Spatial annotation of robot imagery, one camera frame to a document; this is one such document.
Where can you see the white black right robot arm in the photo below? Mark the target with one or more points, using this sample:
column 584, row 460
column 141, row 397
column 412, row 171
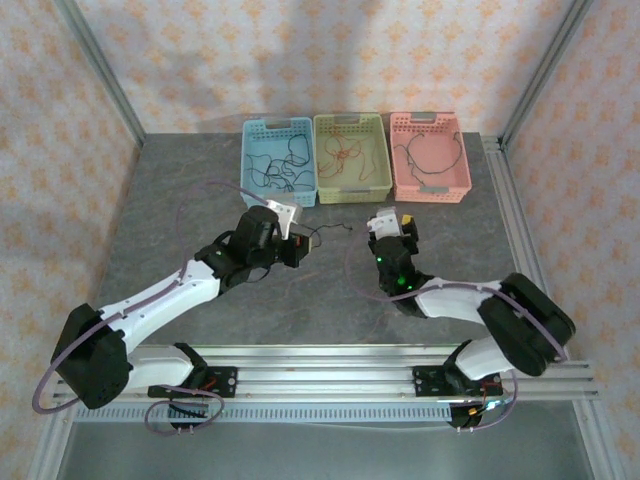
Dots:
column 450, row 302

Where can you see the blue plastic basket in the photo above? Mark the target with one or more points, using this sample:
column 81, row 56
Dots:
column 260, row 145

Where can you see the pink plastic basket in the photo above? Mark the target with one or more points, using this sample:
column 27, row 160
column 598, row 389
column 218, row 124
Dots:
column 435, row 185

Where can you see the aluminium frame bar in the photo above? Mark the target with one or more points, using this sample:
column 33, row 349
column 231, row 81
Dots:
column 55, row 455
column 605, row 450

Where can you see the aluminium frame post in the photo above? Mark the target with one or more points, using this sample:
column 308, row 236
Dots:
column 544, row 70
column 100, row 70

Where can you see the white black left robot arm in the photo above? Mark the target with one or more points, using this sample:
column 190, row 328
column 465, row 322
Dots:
column 165, row 300

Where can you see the green plastic basket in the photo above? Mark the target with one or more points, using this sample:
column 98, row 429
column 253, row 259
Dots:
column 352, row 192

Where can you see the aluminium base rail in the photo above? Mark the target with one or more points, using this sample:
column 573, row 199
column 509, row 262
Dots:
column 325, row 380

